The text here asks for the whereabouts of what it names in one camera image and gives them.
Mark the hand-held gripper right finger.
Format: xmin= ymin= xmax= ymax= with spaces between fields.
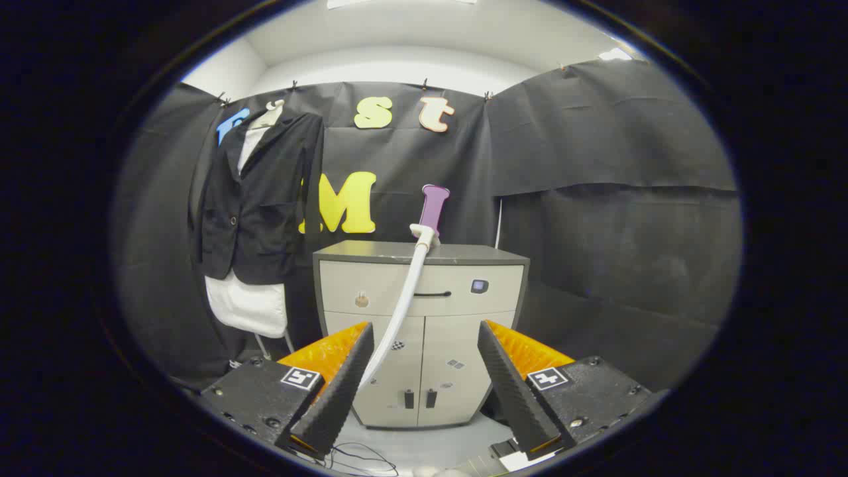
xmin=477 ymin=319 xmax=657 ymax=462

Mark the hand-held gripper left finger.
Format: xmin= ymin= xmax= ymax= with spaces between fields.
xmin=199 ymin=321 xmax=376 ymax=461

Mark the white shirt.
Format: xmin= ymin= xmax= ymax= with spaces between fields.
xmin=204 ymin=125 xmax=289 ymax=339

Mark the black suit jacket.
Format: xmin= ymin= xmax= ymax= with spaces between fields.
xmin=189 ymin=109 xmax=325 ymax=286

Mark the grey cabinet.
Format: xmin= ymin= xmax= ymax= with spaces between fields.
xmin=313 ymin=240 xmax=531 ymax=430

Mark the black backdrop cloth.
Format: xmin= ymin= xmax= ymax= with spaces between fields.
xmin=116 ymin=58 xmax=743 ymax=392

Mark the white plastic hanger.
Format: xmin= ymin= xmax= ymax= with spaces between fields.
xmin=248 ymin=99 xmax=286 ymax=130

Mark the thin black floor cable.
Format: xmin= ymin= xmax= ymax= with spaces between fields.
xmin=291 ymin=443 xmax=399 ymax=477

